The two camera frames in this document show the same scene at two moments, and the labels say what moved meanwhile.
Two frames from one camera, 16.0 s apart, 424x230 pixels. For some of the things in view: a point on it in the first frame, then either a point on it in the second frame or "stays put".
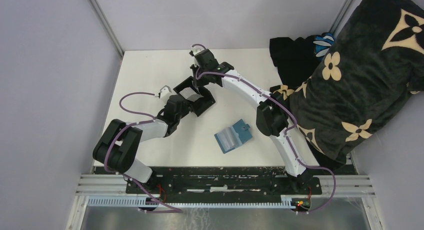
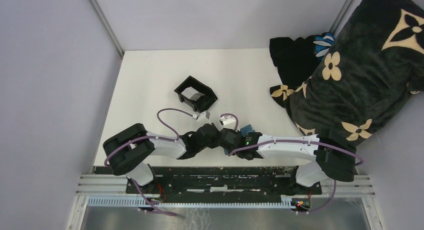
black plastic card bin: (200, 105) stays put
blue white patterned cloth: (323, 43) stays put
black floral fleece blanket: (375, 63) stays put
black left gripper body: (185, 110) -> (211, 144)
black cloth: (296, 60) stays put
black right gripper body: (201, 79) -> (235, 132)
